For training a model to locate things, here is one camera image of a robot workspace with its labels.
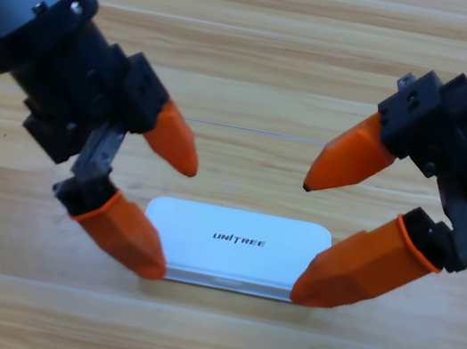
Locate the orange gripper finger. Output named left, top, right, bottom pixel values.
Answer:
left=40, top=166, right=182, bottom=284
left=288, top=187, right=467, bottom=333

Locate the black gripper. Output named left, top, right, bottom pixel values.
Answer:
left=291, top=0, right=467, bottom=277
left=0, top=0, right=228, bottom=204

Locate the white Unitree pencil case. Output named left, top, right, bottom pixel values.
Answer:
left=133, top=193, right=337, bottom=310

